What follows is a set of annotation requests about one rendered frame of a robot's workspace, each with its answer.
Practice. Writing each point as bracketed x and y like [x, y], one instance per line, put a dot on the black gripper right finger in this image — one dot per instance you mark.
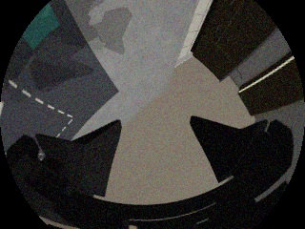
[224, 145]

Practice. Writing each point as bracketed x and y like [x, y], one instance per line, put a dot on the teal trowel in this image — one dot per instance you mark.
[44, 22]

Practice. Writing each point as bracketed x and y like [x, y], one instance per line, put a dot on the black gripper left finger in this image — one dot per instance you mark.
[89, 157]

